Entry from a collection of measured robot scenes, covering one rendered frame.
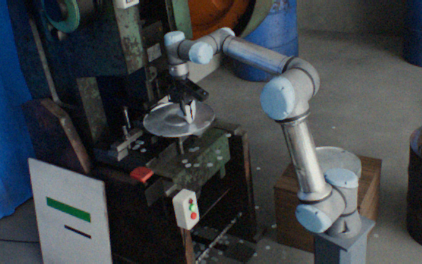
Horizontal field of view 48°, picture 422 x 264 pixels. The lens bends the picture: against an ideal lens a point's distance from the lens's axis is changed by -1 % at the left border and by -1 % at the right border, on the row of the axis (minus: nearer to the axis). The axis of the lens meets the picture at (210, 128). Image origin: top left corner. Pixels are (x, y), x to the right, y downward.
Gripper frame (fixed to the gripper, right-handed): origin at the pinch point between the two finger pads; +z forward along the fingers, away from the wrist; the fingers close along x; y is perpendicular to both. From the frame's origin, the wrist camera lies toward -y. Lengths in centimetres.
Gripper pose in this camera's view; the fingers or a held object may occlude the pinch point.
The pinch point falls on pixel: (191, 120)
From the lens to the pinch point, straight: 188.6
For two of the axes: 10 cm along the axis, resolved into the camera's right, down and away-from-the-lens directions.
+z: 1.2, 8.8, 4.7
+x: -5.6, 4.5, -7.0
